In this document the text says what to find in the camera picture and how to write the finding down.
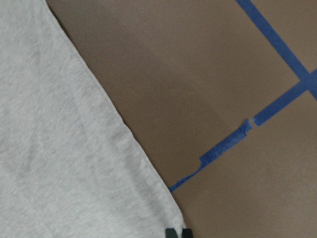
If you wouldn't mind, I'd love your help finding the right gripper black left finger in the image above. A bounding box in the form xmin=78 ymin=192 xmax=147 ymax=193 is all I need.
xmin=165 ymin=228 xmax=178 ymax=238

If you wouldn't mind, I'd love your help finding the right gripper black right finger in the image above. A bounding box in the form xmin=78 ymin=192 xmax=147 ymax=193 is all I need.
xmin=181 ymin=228 xmax=193 ymax=238

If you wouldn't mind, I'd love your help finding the grey cartoon print t-shirt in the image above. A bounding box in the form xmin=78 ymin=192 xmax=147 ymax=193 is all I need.
xmin=0 ymin=0 xmax=185 ymax=238

